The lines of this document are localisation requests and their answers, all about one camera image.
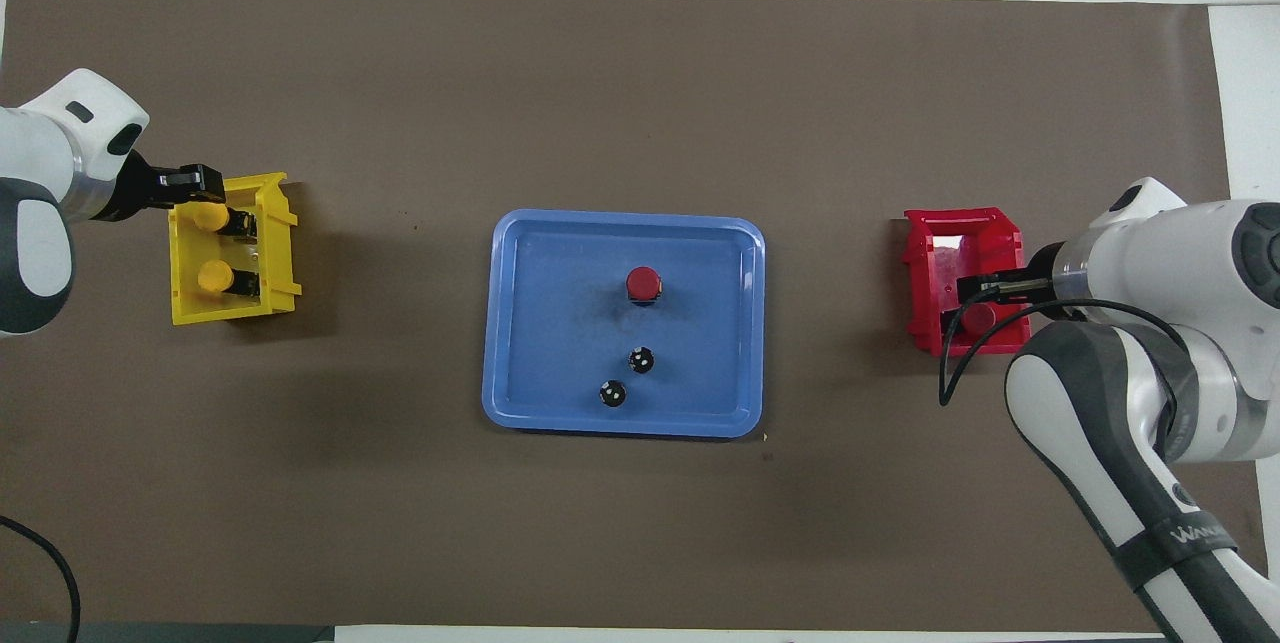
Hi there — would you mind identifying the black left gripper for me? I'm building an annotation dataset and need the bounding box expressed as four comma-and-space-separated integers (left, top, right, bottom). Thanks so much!
110, 151, 227, 222

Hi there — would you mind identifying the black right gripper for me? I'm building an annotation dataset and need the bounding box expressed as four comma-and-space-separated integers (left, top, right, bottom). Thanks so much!
957, 241, 1069, 309

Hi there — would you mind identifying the yellow push button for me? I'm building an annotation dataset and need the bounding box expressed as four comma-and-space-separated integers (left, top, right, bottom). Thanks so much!
192, 201, 259, 240
197, 259, 263, 300

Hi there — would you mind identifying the blue plastic tray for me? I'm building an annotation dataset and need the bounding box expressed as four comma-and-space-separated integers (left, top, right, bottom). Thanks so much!
481, 209, 767, 440

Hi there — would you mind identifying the red plastic bin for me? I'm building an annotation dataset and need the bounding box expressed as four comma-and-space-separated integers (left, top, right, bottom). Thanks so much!
903, 207, 1033, 358

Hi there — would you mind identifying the yellow plastic bin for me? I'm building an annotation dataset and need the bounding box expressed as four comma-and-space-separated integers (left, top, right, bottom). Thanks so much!
167, 172, 303, 327

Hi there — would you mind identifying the brown paper table mat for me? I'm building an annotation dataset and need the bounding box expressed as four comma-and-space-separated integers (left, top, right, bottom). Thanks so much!
0, 0, 1271, 634

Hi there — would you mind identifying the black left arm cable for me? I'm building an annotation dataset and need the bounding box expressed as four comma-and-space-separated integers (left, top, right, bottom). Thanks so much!
0, 515, 81, 643

